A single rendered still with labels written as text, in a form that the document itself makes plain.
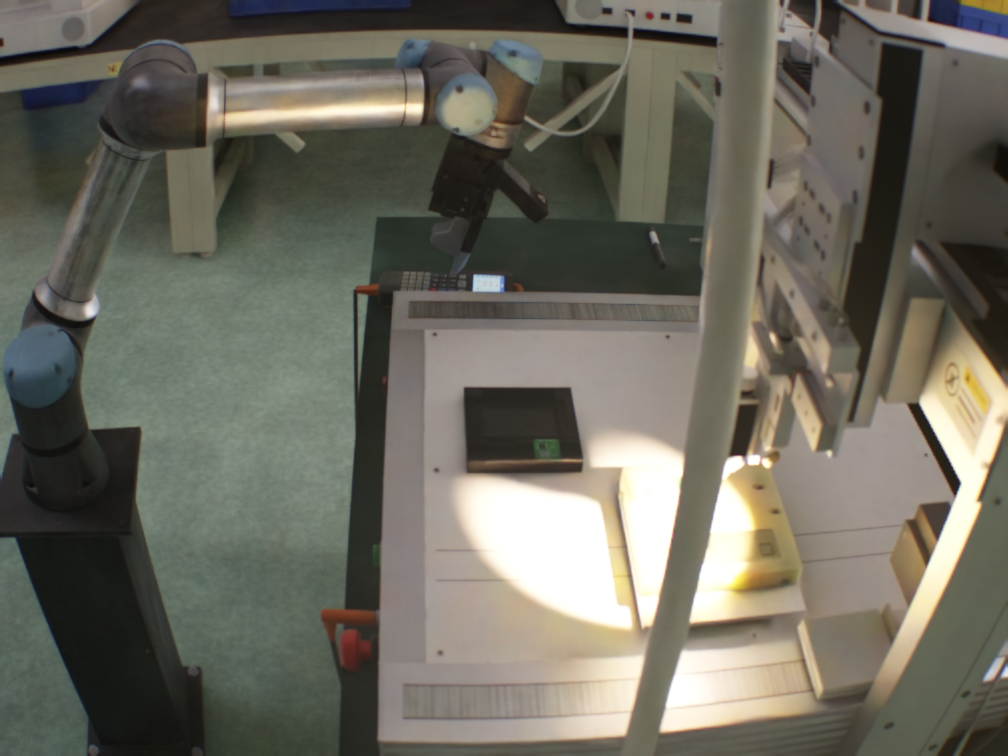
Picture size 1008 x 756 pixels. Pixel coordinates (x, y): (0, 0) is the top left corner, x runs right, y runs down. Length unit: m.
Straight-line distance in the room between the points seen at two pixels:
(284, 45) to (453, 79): 1.85
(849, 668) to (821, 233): 0.39
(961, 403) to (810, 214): 0.18
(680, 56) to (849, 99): 2.45
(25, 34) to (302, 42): 0.96
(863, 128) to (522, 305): 0.78
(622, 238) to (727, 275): 1.31
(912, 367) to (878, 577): 0.32
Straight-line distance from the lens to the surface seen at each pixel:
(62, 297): 1.49
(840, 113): 0.72
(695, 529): 0.58
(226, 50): 3.11
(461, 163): 1.49
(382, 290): 1.55
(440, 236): 1.54
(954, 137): 0.73
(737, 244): 0.48
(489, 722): 0.86
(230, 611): 2.14
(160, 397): 2.75
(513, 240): 1.75
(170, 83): 1.25
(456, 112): 1.26
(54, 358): 1.40
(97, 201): 1.42
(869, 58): 0.69
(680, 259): 1.75
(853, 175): 0.70
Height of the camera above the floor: 1.54
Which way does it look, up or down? 33 degrees down
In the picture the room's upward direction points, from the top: 2 degrees clockwise
